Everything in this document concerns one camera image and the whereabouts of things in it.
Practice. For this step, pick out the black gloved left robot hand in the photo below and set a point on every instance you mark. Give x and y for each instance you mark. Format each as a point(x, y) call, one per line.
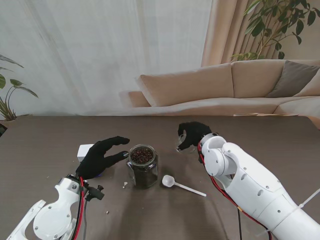
point(95, 160)

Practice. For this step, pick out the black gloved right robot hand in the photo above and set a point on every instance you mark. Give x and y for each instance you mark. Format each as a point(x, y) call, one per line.
point(196, 131)

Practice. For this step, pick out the white square jar cap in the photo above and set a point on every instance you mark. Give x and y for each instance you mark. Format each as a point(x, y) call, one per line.
point(82, 153)

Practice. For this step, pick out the purple coffee jar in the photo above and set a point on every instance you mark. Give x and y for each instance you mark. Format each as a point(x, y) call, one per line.
point(100, 175)

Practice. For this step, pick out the clear glass jar lid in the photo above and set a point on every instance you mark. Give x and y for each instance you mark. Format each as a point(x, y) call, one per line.
point(191, 149)

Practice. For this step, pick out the glass jar of coffee beans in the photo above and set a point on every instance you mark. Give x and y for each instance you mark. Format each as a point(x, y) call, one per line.
point(142, 172)

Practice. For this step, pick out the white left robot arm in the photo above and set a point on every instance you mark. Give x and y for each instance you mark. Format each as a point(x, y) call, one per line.
point(52, 215)

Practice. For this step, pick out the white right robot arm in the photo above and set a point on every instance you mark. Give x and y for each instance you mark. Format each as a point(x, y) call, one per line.
point(250, 180)

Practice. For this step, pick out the beige sofa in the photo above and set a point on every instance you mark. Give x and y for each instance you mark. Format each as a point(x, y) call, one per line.
point(200, 82)

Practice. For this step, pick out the white plastic spoon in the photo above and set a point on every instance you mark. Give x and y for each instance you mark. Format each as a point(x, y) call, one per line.
point(168, 181)

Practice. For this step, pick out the beige pleated curtain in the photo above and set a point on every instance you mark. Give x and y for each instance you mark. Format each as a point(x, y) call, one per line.
point(225, 37)

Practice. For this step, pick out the white sheer curtain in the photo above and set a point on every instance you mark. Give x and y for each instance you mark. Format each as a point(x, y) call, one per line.
point(100, 55)

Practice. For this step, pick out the grey sofa cushion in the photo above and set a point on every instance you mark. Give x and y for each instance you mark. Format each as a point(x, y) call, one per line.
point(292, 80)

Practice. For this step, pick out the broad leaf potted plant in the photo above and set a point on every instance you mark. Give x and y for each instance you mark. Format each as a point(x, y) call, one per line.
point(15, 83)

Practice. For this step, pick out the beige sofa cushion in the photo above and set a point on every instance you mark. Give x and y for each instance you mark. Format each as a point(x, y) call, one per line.
point(312, 87)

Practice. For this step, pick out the tall green leafy plant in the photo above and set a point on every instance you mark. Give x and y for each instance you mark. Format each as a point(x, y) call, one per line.
point(272, 20)

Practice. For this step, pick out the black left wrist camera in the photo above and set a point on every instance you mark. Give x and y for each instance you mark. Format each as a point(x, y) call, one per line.
point(96, 193)

